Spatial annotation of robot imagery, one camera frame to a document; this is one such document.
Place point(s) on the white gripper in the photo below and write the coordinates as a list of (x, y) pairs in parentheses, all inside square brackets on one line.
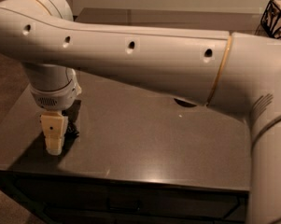
[(54, 99)]

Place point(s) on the black rxbar chocolate wrapper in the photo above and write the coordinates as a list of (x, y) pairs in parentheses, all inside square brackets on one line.
[(71, 130)]

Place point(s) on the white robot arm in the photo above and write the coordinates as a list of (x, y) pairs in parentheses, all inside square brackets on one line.
[(232, 73)]

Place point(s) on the black wire basket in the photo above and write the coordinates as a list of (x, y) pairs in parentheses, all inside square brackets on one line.
[(271, 19)]

